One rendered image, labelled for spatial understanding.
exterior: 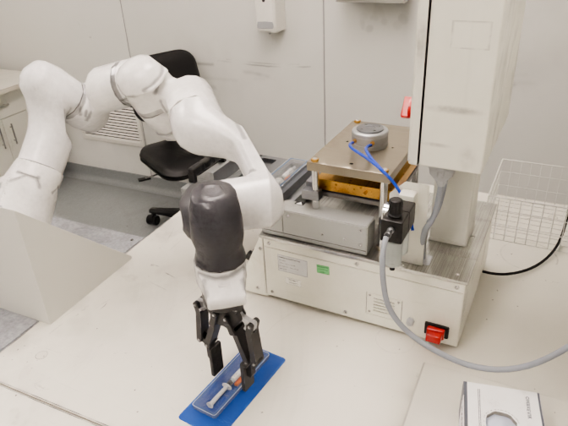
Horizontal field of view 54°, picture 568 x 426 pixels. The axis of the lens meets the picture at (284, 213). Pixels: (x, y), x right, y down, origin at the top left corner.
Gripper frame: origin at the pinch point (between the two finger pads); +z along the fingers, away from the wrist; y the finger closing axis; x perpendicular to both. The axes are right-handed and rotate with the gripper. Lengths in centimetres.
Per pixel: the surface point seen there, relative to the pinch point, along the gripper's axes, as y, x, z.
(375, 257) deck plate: -15.8, -30.2, -13.3
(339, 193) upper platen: -4.6, -35.1, -23.1
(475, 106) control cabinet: -31, -31, -48
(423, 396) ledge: -34.0, -11.9, -0.1
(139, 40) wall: 189, -164, -13
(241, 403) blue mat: -4.0, 2.8, 4.7
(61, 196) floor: 245, -127, 84
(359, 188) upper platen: -9.3, -35.3, -25.4
